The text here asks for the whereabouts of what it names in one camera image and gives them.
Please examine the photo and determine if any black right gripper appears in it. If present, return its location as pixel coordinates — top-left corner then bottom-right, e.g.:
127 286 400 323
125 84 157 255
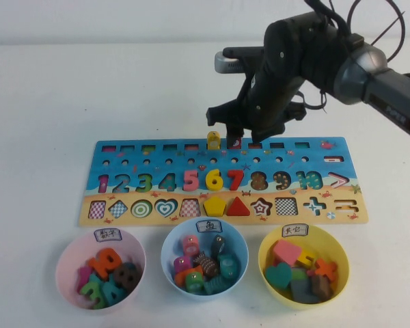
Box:
206 70 308 147

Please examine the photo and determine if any yellow wooden fish piece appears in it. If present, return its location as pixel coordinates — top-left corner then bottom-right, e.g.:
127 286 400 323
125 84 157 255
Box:
206 131 222 152

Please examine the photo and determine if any red wooden triangle piece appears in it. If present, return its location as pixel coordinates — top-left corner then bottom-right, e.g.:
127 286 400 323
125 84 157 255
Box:
225 196 251 218

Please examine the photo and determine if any blue wooden puzzle board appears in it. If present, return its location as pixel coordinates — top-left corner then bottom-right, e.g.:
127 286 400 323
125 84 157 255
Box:
77 137 369 228

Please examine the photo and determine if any yellow wooden pentagon piece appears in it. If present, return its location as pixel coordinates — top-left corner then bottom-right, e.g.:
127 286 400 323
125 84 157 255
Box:
203 195 226 217

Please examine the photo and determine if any paper label on blue bowl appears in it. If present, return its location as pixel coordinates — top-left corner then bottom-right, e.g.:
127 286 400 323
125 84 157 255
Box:
195 219 225 234

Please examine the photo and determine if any pink plastic bowl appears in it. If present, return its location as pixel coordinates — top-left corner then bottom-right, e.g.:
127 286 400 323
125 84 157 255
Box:
55 229 147 310

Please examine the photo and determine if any paper label on yellow bowl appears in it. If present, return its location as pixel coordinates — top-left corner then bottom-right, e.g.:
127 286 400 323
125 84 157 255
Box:
281 223 310 238

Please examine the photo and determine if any dark grey fish piece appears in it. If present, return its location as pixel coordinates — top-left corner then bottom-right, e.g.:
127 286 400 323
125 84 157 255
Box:
210 235 227 256

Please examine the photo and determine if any pink wooden trapezoid piece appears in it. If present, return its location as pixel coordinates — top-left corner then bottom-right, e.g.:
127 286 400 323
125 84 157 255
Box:
272 239 303 267

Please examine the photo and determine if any pink wooden fish piece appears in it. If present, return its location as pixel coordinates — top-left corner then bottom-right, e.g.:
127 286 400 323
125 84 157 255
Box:
181 234 200 258

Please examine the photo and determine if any teal wooden fish piece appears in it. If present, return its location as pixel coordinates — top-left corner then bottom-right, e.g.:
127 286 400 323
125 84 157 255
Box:
217 252 242 279

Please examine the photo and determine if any blue plastic bowl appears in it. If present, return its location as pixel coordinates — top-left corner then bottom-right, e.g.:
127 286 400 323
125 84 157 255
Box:
161 217 249 303

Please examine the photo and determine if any brown striped fish piece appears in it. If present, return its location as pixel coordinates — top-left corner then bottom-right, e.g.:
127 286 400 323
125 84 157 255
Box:
192 251 220 278

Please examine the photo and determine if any yellow wooden equals piece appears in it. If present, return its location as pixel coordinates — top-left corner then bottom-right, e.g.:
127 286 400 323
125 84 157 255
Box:
295 249 317 269

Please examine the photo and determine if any paper label on pink bowl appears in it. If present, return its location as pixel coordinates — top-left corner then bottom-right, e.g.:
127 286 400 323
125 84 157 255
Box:
94 228 123 243

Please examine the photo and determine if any teal wooden heart piece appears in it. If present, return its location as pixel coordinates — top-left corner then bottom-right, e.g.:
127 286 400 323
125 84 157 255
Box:
264 262 292 291

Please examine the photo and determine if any magenta wooden fish piece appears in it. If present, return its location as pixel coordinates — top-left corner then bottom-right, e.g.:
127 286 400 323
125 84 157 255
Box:
172 256 193 276

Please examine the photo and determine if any green wooden round piece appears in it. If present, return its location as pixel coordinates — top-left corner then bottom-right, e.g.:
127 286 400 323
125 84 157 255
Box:
290 267 309 283

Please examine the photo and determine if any yellow plastic bowl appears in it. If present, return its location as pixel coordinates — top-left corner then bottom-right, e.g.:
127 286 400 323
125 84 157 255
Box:
258 224 351 311

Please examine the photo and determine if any teal striped fish piece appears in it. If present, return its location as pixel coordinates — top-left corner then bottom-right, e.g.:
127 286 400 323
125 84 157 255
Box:
203 275 228 296

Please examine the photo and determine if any orange wooden plus piece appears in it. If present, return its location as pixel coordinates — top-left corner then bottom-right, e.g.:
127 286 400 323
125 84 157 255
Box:
314 258 339 279

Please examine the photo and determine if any orange wooden fish piece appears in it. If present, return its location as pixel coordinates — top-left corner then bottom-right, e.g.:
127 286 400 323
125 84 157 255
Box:
174 265 204 288

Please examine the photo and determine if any green wooden fish piece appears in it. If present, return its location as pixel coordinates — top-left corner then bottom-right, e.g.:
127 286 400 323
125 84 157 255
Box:
185 272 205 295

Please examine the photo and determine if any grey blue square piece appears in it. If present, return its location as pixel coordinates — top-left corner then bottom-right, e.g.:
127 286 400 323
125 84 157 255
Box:
290 278 320 305

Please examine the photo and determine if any red wooden number seven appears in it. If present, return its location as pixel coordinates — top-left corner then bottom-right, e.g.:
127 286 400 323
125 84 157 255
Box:
227 169 245 191

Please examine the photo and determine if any yellow wooden number six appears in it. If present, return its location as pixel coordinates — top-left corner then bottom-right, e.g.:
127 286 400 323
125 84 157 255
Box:
205 169 224 192

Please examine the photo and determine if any pink wooden number five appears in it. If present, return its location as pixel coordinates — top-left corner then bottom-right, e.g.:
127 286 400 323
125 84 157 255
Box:
182 169 200 192

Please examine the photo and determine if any magenta wooden number one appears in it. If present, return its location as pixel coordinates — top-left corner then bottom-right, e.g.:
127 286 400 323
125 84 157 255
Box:
76 266 94 295

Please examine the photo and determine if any green wooden number three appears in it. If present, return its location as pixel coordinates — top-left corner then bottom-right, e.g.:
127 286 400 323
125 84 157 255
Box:
80 280 107 310

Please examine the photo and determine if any teal wooden number four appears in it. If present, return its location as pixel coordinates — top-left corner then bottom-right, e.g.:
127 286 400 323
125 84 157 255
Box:
101 279 127 307

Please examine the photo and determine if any orange wooden number ten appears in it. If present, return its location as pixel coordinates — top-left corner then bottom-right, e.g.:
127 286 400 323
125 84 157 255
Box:
88 248 124 277

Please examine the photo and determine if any dark brown number eight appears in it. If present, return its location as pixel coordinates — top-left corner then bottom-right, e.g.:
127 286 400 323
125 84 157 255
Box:
113 262 142 290

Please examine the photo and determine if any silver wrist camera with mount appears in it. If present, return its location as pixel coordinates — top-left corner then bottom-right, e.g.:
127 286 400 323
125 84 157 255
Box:
214 46 266 74

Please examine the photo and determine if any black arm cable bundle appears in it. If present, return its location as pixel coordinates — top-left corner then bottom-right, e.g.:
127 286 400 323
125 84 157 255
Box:
303 0 408 64

